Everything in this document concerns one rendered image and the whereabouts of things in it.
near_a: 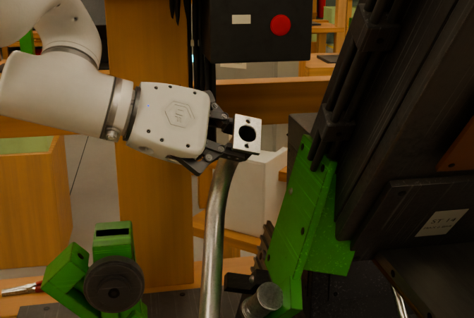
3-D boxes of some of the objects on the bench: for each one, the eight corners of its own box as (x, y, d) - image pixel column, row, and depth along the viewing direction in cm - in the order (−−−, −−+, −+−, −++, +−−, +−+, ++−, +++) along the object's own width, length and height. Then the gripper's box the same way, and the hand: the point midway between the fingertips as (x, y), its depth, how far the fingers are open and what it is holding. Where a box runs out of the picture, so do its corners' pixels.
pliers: (83, 275, 116) (82, 270, 115) (84, 288, 111) (84, 283, 110) (3, 288, 111) (2, 283, 110) (1, 302, 106) (0, 297, 106)
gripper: (128, 75, 80) (244, 107, 85) (106, 178, 72) (236, 205, 78) (138, 46, 74) (263, 82, 79) (117, 155, 66) (257, 187, 71)
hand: (237, 140), depth 78 cm, fingers closed on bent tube, 3 cm apart
